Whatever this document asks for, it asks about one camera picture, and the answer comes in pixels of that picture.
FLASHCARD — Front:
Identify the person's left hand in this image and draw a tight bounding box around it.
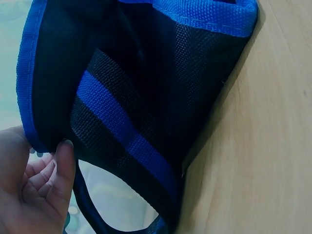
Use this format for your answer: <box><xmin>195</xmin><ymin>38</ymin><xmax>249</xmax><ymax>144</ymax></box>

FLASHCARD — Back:
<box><xmin>0</xmin><ymin>125</ymin><xmax>75</xmax><ymax>234</ymax></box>

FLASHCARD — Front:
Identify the black and blue mesh bag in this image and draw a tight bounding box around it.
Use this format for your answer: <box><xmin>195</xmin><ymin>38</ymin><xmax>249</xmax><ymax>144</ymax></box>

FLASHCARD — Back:
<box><xmin>22</xmin><ymin>0</ymin><xmax>259</xmax><ymax>234</ymax></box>

